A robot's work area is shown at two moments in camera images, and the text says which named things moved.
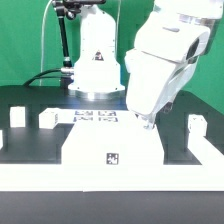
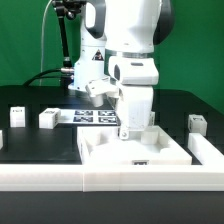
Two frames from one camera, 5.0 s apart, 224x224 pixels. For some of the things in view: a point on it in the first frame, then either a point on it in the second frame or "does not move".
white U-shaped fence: [82, 177] does not move
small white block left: [17, 116] does not move
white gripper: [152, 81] → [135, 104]
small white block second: [48, 118] does not move
